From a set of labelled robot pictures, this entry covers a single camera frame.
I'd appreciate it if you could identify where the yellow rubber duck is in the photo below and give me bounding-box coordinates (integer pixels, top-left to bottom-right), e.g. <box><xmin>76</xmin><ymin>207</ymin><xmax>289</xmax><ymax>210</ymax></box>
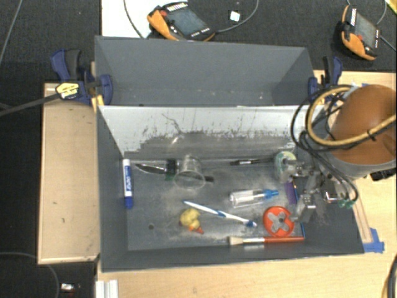
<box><xmin>178</xmin><ymin>207</ymin><xmax>205</xmax><ymax>235</ymax></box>

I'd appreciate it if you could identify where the orange disc with grey cross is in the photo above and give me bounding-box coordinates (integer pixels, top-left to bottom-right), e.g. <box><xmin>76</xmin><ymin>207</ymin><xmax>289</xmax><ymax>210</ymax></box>
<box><xmin>262</xmin><ymin>205</ymin><xmax>296</xmax><ymax>238</ymax></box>

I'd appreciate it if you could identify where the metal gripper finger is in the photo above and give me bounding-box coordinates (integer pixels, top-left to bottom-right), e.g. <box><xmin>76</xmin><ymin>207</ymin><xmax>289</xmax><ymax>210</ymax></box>
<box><xmin>288</xmin><ymin>161</ymin><xmax>308</xmax><ymax>180</ymax></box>
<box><xmin>291</xmin><ymin>194</ymin><xmax>318</xmax><ymax>224</ymax></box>

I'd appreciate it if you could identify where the grey metal bin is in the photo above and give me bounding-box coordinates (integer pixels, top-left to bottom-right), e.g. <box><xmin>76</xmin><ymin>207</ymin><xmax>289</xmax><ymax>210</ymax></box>
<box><xmin>94</xmin><ymin>35</ymin><xmax>365</xmax><ymax>273</ymax></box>

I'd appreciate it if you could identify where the red handled paintbrush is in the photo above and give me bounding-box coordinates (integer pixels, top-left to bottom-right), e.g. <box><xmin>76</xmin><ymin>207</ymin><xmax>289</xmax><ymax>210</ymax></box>
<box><xmin>227</xmin><ymin>235</ymin><xmax>306</xmax><ymax>248</ymax></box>

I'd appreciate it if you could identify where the clear spray bottle blue cap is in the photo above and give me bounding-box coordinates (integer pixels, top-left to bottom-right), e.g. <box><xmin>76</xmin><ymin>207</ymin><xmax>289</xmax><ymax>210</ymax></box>
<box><xmin>229</xmin><ymin>188</ymin><xmax>280</xmax><ymax>208</ymax></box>

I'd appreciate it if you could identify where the black pen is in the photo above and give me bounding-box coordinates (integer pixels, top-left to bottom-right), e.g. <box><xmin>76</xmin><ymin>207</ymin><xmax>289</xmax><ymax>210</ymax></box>
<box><xmin>230</xmin><ymin>157</ymin><xmax>274</xmax><ymax>166</ymax></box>

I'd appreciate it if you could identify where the blue and white toothbrush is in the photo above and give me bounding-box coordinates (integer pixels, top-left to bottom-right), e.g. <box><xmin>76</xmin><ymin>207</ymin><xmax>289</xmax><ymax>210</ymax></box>
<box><xmin>182</xmin><ymin>200</ymin><xmax>259</xmax><ymax>228</ymax></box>

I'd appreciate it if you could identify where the white and green tape roll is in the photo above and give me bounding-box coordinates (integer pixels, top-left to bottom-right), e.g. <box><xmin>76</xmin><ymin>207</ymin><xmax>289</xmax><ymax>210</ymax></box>
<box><xmin>273</xmin><ymin>150</ymin><xmax>298</xmax><ymax>184</ymax></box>

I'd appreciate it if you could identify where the black cylinder on white bracket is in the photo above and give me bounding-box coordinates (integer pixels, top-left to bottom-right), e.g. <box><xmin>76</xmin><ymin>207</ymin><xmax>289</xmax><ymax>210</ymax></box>
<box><xmin>369</xmin><ymin>168</ymin><xmax>397</xmax><ymax>182</ymax></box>

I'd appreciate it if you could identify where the blue and white marker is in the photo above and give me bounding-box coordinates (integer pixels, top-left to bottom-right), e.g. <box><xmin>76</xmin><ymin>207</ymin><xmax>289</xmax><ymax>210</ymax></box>
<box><xmin>122</xmin><ymin>158</ymin><xmax>135</xmax><ymax>210</ymax></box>

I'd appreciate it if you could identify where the clear glass cup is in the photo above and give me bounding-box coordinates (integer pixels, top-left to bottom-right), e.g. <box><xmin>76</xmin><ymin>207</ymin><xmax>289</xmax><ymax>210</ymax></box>
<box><xmin>172</xmin><ymin>155</ymin><xmax>207</xmax><ymax>192</ymax></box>

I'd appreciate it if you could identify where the pale wood board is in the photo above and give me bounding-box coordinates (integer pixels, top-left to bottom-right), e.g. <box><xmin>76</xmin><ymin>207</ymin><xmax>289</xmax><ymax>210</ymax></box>
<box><xmin>37</xmin><ymin>82</ymin><xmax>102</xmax><ymax>265</ymax></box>

